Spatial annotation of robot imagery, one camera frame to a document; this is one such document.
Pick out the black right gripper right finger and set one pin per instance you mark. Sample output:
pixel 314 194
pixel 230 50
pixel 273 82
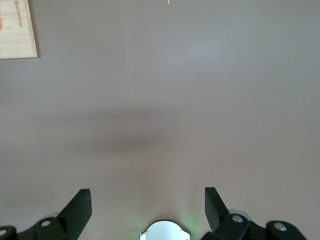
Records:
pixel 218 217

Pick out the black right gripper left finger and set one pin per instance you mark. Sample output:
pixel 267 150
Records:
pixel 72 217

